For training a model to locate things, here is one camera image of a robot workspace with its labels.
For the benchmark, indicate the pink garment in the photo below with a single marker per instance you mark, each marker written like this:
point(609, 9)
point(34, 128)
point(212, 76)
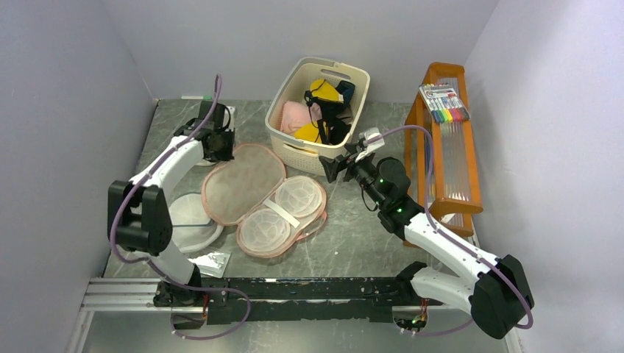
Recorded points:
point(295, 116)

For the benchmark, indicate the yellow bra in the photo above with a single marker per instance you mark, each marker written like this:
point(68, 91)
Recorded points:
point(322, 89)

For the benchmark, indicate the clear plastic packet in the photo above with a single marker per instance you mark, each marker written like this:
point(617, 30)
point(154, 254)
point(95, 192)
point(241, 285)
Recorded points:
point(212, 264)

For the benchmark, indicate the dark blue bra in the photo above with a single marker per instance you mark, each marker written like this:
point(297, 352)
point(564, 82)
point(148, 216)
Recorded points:
point(346, 90)

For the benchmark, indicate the pack of coloured markers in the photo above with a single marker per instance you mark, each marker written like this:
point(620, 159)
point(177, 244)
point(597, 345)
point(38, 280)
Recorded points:
point(443, 103)

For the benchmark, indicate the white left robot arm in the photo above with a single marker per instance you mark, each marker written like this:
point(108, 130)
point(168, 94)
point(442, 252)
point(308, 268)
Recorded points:
point(139, 225)

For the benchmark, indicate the cream plastic laundry basket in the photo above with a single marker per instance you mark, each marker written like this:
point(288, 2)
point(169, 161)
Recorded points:
point(302, 154)

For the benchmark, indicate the black garment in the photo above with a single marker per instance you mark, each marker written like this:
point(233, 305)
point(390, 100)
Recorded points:
point(336, 126)

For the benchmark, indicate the white round mesh laundry bag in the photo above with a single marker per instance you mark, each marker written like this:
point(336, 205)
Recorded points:
point(193, 229)

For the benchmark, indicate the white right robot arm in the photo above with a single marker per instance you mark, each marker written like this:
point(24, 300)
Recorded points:
point(492, 290)

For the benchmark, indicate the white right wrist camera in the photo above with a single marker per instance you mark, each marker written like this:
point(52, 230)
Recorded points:
point(371, 140)

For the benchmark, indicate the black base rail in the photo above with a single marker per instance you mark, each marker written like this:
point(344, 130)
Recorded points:
point(261, 299)

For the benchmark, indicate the green capped white marker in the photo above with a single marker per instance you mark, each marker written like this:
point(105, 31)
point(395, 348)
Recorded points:
point(197, 98)

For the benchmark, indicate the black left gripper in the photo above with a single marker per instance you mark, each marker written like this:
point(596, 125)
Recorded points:
point(229, 154)

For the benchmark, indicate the orange wooden rack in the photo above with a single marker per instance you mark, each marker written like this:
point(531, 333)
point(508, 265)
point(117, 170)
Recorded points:
point(444, 172)

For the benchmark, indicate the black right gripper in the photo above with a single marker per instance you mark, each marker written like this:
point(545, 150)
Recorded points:
point(333, 167)

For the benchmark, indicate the tulip print mesh laundry bag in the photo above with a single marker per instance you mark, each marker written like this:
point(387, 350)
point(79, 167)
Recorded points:
point(270, 210)

